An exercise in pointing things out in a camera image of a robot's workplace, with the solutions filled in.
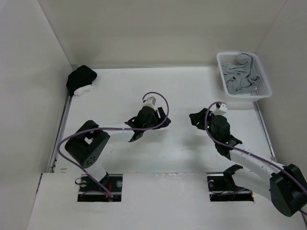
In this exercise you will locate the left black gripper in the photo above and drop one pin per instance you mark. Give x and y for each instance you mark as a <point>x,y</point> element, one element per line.
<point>162,117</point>

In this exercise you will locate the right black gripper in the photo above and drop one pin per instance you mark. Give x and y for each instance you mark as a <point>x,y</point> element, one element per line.
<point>198,117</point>

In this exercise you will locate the grey tank top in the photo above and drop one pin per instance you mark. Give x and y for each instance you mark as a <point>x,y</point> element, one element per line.
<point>242,78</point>

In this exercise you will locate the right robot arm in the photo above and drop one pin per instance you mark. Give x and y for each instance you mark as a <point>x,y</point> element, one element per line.
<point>285,186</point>

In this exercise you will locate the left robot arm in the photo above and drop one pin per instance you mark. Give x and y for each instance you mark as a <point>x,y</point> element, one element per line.
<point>87,147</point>

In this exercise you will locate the white folded tank top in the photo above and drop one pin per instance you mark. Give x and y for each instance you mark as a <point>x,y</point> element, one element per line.
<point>82,90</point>

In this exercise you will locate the black folded tank top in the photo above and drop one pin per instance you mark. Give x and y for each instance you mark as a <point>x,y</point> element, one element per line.
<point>80,77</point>

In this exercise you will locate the white plastic basket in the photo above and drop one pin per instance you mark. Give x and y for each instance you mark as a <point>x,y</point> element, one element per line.
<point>262,91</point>

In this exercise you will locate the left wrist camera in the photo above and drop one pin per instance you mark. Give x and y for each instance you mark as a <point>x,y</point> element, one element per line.
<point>150,102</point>

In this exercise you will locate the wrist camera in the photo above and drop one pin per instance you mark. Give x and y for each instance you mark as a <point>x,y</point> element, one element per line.
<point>221,109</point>
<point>150,102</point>

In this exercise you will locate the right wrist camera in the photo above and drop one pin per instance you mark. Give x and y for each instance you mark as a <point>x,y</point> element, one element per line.
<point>221,109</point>

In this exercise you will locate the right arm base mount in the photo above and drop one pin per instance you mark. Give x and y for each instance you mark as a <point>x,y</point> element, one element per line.
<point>222,187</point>

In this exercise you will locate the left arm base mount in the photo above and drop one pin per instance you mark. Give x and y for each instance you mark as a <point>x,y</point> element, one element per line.
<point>89,191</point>

